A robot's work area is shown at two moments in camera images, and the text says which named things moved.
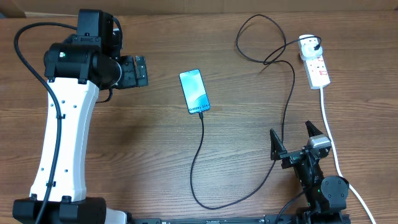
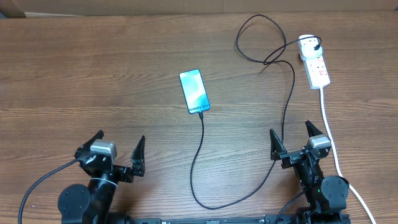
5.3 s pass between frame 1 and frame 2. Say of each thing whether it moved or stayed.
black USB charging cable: stayed
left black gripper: moved
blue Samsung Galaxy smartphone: stayed
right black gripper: stayed
